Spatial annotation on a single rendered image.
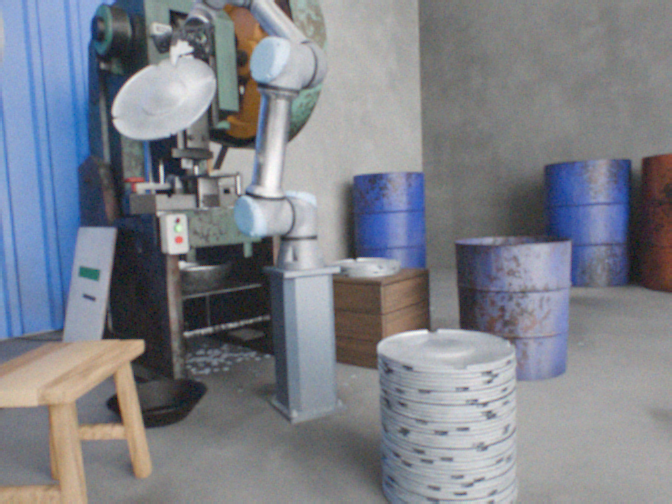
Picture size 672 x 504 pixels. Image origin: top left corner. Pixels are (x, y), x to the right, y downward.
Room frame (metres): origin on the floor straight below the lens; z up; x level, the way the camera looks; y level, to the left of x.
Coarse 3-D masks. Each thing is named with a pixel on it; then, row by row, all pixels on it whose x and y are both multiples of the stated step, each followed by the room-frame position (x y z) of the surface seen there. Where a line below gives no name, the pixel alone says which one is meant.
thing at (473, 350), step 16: (400, 336) 1.21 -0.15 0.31; (416, 336) 1.21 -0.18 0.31; (432, 336) 1.20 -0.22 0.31; (448, 336) 1.20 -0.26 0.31; (464, 336) 1.19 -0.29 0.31; (480, 336) 1.19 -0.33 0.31; (496, 336) 1.16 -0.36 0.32; (384, 352) 1.09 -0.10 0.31; (400, 352) 1.08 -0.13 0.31; (416, 352) 1.08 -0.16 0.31; (432, 352) 1.05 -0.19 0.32; (448, 352) 1.05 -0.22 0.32; (464, 352) 1.05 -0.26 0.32; (480, 352) 1.06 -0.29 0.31; (496, 352) 1.05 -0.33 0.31; (512, 352) 1.05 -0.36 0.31; (432, 368) 0.96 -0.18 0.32; (448, 368) 0.96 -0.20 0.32; (464, 368) 0.96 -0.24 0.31
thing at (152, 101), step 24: (144, 72) 1.47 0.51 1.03; (168, 72) 1.45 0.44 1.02; (192, 72) 1.42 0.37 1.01; (120, 96) 1.44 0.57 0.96; (144, 96) 1.40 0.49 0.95; (168, 96) 1.38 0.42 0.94; (192, 96) 1.37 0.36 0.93; (120, 120) 1.38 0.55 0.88; (144, 120) 1.36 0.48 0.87; (168, 120) 1.34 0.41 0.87; (192, 120) 1.31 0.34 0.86
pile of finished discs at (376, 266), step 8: (336, 264) 2.19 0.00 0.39; (344, 264) 2.18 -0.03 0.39; (352, 264) 2.15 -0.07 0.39; (360, 264) 2.12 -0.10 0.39; (368, 264) 2.12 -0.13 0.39; (376, 264) 2.13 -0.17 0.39; (384, 264) 2.11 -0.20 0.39; (392, 264) 2.07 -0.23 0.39; (400, 264) 2.14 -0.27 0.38; (336, 272) 2.11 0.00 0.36; (344, 272) 2.07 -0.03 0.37; (352, 272) 2.10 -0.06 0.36; (360, 272) 2.04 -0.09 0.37; (368, 272) 2.08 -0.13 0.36; (376, 272) 2.07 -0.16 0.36; (384, 272) 2.05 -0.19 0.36; (392, 272) 2.07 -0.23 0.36
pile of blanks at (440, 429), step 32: (384, 384) 1.06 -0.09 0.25; (416, 384) 1.00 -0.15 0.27; (448, 384) 0.96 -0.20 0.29; (480, 384) 0.96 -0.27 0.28; (512, 384) 1.02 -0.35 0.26; (384, 416) 1.08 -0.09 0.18; (416, 416) 0.98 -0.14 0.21; (448, 416) 0.96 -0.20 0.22; (480, 416) 0.98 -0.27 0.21; (512, 416) 1.02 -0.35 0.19; (384, 448) 1.06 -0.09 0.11; (416, 448) 1.00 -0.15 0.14; (448, 448) 0.97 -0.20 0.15; (480, 448) 0.97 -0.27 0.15; (512, 448) 1.01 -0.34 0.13; (384, 480) 1.08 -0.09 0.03; (416, 480) 0.98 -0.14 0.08; (448, 480) 0.96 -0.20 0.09; (480, 480) 0.96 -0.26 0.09; (512, 480) 1.01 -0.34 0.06
